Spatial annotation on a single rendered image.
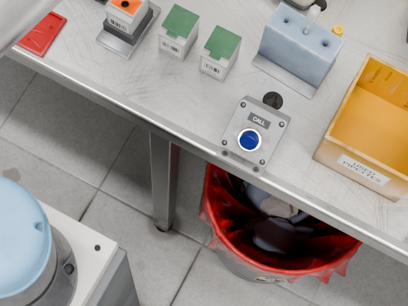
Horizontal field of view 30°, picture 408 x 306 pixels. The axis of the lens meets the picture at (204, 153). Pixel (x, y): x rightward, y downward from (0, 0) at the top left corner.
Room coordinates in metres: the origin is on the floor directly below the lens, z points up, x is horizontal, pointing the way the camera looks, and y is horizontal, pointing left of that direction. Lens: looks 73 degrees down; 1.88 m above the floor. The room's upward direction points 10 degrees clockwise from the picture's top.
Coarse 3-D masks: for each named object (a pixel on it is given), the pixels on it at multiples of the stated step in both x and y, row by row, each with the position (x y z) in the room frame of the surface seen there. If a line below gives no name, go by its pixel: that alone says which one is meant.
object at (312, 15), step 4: (312, 8) 0.47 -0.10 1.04; (316, 8) 0.47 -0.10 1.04; (320, 8) 0.47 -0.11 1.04; (308, 12) 0.47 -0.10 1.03; (312, 12) 0.47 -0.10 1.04; (316, 12) 0.47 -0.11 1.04; (320, 12) 0.47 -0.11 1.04; (308, 16) 0.47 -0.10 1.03; (312, 16) 0.46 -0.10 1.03; (316, 16) 0.47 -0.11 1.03; (308, 20) 0.47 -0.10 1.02; (312, 20) 0.46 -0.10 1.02; (316, 20) 0.47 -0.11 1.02
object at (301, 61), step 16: (272, 16) 0.48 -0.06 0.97; (288, 16) 0.49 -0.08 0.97; (304, 16) 0.49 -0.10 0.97; (272, 32) 0.47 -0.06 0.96; (288, 32) 0.47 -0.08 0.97; (320, 32) 0.47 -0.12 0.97; (272, 48) 0.46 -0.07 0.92; (288, 48) 0.46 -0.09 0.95; (304, 48) 0.45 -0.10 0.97; (320, 48) 0.45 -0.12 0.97; (336, 48) 0.46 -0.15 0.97; (256, 64) 0.45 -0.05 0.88; (272, 64) 0.46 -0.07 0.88; (288, 64) 0.45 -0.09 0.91; (304, 64) 0.44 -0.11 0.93; (320, 64) 0.44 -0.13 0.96; (288, 80) 0.44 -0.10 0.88; (304, 80) 0.44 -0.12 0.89; (320, 80) 0.43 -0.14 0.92
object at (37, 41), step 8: (48, 16) 0.47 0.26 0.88; (56, 16) 0.47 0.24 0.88; (40, 24) 0.46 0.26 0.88; (48, 24) 0.46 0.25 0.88; (56, 24) 0.46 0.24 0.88; (32, 32) 0.44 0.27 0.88; (40, 32) 0.45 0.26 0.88; (48, 32) 0.45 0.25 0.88; (56, 32) 0.45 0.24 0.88; (24, 40) 0.43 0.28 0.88; (32, 40) 0.43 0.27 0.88; (40, 40) 0.43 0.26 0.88; (48, 40) 0.44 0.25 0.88; (24, 48) 0.42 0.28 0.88; (32, 48) 0.42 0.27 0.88; (40, 48) 0.42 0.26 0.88; (48, 48) 0.42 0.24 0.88; (40, 56) 0.41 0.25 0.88
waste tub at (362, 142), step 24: (360, 72) 0.43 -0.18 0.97; (384, 72) 0.44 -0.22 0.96; (360, 96) 0.44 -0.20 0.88; (384, 96) 0.44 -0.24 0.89; (336, 120) 0.36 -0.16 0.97; (360, 120) 0.40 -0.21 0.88; (384, 120) 0.41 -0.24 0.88; (336, 144) 0.33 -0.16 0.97; (360, 144) 0.36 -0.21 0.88; (384, 144) 0.37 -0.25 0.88; (336, 168) 0.32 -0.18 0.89; (360, 168) 0.31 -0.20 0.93; (384, 168) 0.30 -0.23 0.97; (384, 192) 0.30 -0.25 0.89
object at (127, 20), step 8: (112, 0) 0.48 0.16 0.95; (120, 0) 0.48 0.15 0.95; (128, 0) 0.48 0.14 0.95; (136, 0) 0.48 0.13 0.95; (144, 0) 0.49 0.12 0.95; (112, 8) 0.47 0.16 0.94; (120, 8) 0.47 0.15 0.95; (128, 8) 0.47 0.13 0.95; (136, 8) 0.47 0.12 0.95; (144, 8) 0.48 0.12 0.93; (112, 16) 0.46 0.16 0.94; (120, 16) 0.46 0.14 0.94; (128, 16) 0.46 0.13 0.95; (136, 16) 0.46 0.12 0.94; (112, 24) 0.46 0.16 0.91; (120, 24) 0.46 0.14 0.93; (128, 24) 0.45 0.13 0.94; (136, 24) 0.46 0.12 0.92; (128, 32) 0.45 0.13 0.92
